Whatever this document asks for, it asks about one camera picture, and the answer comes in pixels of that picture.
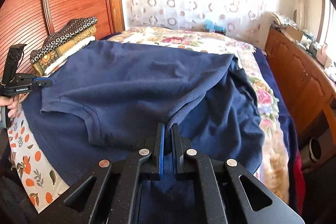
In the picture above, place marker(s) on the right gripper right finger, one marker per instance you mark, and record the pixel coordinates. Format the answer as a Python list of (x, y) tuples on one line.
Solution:
[(180, 145)]

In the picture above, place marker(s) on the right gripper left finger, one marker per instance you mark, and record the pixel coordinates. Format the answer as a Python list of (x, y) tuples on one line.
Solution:
[(158, 151)]

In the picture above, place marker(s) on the navy blue t-shirt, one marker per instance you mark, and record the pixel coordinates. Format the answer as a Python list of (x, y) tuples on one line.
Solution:
[(108, 98)]

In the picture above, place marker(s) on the person's left hand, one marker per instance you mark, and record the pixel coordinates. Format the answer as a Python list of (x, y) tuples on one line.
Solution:
[(11, 103)]

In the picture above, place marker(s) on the yellow sunflower folded cloth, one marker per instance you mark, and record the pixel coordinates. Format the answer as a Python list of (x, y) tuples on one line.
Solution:
[(49, 62)]

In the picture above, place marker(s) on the black circle pattern folded cloth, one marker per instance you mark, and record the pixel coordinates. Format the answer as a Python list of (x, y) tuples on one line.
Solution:
[(65, 34)]

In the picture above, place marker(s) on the floral bedspread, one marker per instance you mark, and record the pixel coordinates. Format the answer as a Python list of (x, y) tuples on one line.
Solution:
[(274, 171)]

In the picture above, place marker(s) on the orange print white towel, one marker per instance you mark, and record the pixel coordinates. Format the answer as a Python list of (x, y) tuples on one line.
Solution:
[(40, 180)]

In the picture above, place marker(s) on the navy blue bed sheet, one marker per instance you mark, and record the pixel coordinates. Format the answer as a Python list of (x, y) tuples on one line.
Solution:
[(286, 124)]

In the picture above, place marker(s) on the blue toy on bed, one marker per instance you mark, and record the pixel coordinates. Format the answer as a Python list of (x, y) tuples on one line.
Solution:
[(211, 27)]

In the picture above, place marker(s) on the wooden side cabinet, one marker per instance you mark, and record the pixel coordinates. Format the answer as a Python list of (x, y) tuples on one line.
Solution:
[(307, 92)]

